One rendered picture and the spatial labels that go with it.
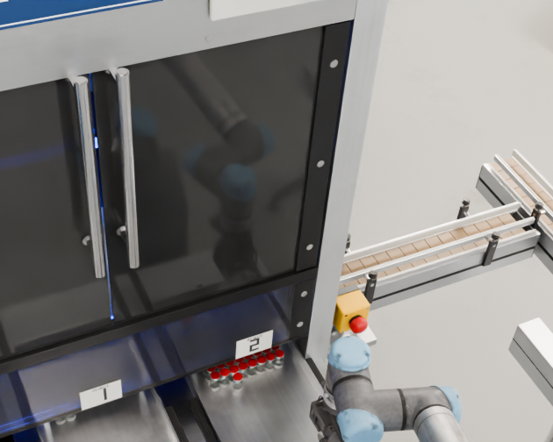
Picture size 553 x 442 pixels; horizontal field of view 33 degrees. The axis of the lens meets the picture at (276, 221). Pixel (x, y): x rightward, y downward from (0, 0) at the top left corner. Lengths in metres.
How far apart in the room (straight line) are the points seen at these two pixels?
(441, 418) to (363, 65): 0.62
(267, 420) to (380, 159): 2.21
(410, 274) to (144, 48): 1.14
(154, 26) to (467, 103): 3.25
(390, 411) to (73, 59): 0.81
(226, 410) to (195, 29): 0.96
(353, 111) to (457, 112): 2.81
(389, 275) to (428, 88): 2.36
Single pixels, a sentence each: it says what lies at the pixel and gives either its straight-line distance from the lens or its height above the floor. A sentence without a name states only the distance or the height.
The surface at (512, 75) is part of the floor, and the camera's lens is 4.77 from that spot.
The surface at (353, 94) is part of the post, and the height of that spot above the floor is 1.65.
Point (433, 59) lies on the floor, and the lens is 4.76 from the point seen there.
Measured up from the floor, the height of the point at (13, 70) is 1.83.
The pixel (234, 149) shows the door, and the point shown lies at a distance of 1.58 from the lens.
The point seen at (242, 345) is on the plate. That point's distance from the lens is 1.98.
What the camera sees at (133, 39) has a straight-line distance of 1.37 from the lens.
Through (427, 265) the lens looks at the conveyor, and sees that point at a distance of 2.34.
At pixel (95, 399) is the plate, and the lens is 1.93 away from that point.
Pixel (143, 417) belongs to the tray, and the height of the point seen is 0.88.
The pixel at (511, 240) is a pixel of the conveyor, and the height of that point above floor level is 0.93.
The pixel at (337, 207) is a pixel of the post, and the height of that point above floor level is 1.37.
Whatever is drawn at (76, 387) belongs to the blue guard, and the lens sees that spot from 1.88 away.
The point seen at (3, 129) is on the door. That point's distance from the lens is 1.41.
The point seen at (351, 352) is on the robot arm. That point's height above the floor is 1.27.
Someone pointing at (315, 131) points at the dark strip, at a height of 1.58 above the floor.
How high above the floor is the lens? 2.59
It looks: 44 degrees down
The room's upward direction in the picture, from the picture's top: 5 degrees clockwise
